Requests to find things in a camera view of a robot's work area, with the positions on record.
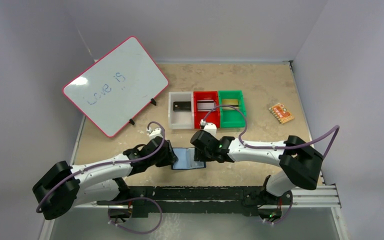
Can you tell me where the blue leather card holder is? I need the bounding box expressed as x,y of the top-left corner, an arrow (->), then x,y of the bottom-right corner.
171,147 -> 206,171

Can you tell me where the red plastic bin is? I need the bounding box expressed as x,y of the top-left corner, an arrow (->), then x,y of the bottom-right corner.
192,91 -> 221,130

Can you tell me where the green plastic bin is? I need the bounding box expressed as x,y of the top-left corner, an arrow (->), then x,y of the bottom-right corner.
218,90 -> 247,128

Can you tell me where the white plastic bin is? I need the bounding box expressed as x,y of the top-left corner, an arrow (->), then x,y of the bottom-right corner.
168,91 -> 195,130

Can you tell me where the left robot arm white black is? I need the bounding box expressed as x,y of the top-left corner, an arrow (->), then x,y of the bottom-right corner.
32,136 -> 175,220

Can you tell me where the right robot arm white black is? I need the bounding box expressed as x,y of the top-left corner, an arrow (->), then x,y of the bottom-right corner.
190,129 -> 324,204

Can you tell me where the silver credit card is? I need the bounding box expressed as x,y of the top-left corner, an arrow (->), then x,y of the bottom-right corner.
196,100 -> 216,112

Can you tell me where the gold credit card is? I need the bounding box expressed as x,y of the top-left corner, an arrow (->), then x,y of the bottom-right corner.
221,98 -> 240,111

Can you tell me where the orange card with pattern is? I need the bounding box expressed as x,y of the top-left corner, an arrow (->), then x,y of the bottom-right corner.
268,103 -> 295,124

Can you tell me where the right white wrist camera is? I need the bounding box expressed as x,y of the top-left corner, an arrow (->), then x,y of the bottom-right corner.
200,119 -> 217,137

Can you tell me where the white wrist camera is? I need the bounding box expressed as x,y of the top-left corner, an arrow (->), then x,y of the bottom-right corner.
200,119 -> 217,137
146,126 -> 165,140

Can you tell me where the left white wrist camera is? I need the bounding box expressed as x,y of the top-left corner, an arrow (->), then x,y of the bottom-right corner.
146,126 -> 165,140

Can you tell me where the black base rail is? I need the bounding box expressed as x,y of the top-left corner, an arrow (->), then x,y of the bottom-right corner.
97,186 -> 293,219

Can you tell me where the whiteboard with pink frame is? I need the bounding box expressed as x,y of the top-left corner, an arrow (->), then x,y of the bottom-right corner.
62,36 -> 169,138

